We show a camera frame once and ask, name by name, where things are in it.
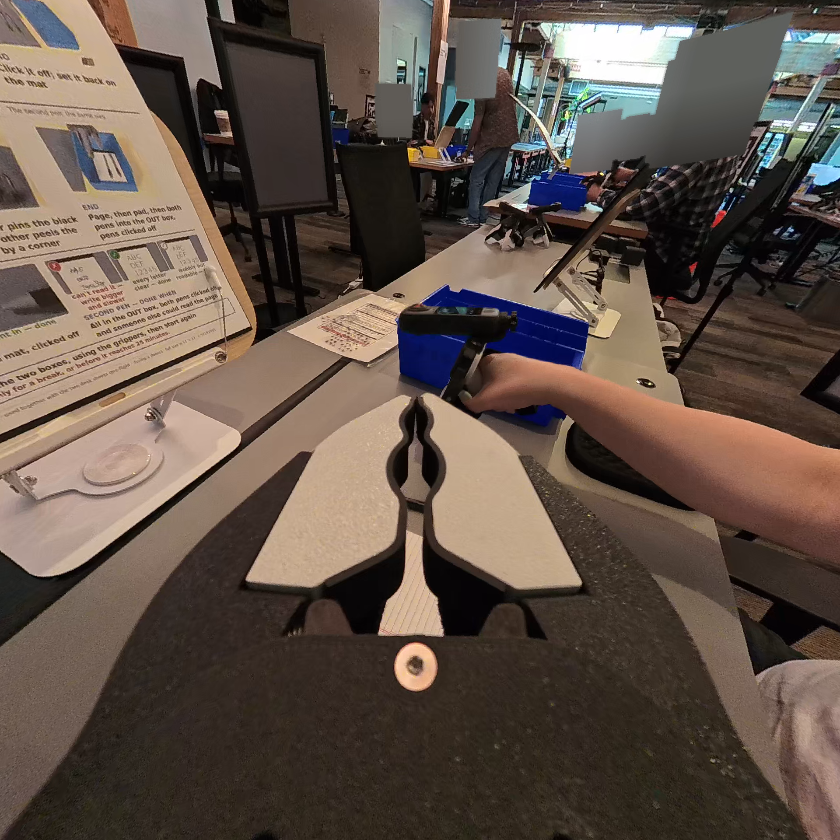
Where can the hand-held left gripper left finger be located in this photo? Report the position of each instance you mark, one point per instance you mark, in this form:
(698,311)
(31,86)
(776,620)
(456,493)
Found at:
(334,505)

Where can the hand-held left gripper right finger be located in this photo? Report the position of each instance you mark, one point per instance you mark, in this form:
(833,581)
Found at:
(499,518)

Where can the white lined notepad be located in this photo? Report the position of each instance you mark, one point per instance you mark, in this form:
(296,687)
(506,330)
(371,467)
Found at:
(413,604)

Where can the person's right forearm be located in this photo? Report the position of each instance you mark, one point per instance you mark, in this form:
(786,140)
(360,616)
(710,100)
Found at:
(709,459)

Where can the person's right hand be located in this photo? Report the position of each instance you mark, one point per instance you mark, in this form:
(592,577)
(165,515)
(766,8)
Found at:
(525,384)

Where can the blue plastic bin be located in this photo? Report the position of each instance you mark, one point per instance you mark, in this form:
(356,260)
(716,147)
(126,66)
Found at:
(554,195)
(426,361)

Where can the printed paper sheet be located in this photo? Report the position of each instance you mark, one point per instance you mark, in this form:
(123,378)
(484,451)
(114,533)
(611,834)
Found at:
(348,328)

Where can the spare hand-held gripper pair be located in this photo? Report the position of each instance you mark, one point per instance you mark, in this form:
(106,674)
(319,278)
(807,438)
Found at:
(518,229)

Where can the black board document stand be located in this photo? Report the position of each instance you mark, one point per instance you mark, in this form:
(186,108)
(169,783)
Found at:
(600,321)

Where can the instruction sheet on stand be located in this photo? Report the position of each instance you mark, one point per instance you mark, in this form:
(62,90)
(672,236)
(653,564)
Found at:
(197,446)

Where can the wooden edged desk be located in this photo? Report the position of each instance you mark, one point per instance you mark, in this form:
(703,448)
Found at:
(590,223)

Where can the yellow plastic bin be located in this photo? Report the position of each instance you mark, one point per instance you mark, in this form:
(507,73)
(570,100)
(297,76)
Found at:
(433,152)

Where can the person's dark pants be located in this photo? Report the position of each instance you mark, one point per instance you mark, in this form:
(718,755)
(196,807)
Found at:
(768,646)

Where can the paper coffee cup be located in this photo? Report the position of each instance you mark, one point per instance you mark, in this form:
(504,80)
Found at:
(223,123)

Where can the black framed sign stand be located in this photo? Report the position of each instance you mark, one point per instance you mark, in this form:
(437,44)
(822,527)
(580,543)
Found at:
(827,387)

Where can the grey metal box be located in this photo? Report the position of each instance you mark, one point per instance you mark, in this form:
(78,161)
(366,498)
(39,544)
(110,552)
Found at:
(823,305)

